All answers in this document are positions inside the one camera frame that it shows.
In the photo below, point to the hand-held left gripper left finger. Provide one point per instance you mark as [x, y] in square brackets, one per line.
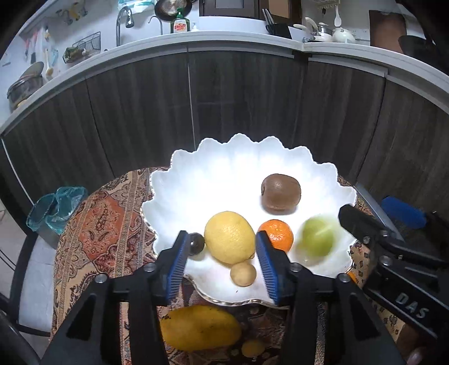
[177, 266]

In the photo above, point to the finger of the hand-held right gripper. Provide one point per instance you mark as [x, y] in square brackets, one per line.
[357, 221]
[403, 212]

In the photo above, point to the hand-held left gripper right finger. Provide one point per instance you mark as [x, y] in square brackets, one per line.
[268, 270]

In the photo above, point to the small tan round fruit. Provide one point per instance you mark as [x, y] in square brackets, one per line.
[243, 274]
[253, 348]

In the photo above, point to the dark purple round fruit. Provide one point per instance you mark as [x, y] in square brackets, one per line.
[197, 243]

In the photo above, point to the orange tangerine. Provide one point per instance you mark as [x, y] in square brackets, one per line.
[279, 235]
[352, 277]

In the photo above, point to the green apple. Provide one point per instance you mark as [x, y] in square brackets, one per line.
[317, 238]

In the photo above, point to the yellow lemon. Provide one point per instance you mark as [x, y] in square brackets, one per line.
[229, 237]

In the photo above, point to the brown kiwi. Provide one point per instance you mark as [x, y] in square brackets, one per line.
[280, 193]

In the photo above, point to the white scalloped bowl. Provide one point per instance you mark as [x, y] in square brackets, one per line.
[228, 175]

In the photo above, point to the person's right hand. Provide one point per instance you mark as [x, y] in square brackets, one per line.
[417, 356]

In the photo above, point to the yellow mango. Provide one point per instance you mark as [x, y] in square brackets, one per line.
[200, 328]

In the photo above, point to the patterned paisley tablecloth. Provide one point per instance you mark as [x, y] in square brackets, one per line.
[101, 228]

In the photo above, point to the bin with teal bag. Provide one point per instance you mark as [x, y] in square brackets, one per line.
[38, 214]
[68, 207]

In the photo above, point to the grey plastic chair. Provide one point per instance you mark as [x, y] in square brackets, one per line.
[22, 266]

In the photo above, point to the dark wok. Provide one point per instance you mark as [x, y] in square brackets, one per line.
[419, 51]

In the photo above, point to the dark wood base cabinets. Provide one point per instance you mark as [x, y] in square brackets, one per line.
[140, 105]

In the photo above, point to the brown cutting board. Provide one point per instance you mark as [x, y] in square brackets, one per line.
[386, 31]

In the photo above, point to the white kettles on stove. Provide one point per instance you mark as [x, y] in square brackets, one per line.
[326, 35]

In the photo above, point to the hanging white spoon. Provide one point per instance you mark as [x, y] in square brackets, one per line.
[338, 21]

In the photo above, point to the black knife block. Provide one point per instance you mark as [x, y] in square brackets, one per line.
[280, 31]

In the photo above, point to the white kitchen countertop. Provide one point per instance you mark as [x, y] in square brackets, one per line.
[210, 37]

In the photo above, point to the metal pot with lid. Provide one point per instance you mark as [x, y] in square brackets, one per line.
[24, 91]

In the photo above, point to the hanging dish brush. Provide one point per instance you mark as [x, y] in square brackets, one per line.
[49, 68]

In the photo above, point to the small white pump bottle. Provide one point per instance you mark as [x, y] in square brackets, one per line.
[194, 27]

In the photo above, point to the green dish soap bottle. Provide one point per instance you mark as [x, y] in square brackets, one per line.
[180, 25]

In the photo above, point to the small chrome tap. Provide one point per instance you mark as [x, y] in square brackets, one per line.
[160, 24]

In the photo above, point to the chrome kitchen faucet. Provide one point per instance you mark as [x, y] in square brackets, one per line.
[121, 24]

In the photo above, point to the hanging dark frying pan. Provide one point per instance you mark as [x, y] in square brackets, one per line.
[173, 8]

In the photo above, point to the teal white paper pack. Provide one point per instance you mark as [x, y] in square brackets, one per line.
[136, 4]

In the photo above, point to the dark brown window frame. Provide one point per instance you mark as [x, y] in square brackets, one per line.
[252, 10]

